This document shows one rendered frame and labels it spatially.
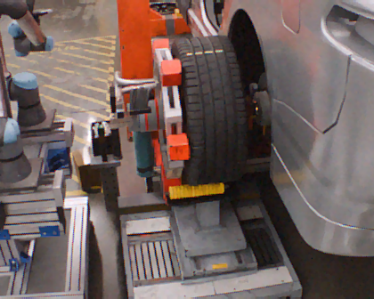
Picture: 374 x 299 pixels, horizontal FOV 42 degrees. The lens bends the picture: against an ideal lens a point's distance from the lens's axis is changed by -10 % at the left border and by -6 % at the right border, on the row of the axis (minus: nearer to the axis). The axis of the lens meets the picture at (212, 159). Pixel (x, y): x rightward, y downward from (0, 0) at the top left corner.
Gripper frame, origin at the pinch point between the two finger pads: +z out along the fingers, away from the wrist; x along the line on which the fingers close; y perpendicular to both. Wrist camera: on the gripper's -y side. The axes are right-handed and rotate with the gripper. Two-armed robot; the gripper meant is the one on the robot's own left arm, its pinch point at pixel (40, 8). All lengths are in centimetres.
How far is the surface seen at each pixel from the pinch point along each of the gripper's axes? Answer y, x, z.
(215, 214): 79, 113, -54
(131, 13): -7, 58, -22
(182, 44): -6, 89, -57
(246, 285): 99, 133, -81
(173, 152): 26, 93, -90
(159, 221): 106, 83, -32
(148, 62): 18, 68, -20
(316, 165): -1, 139, -130
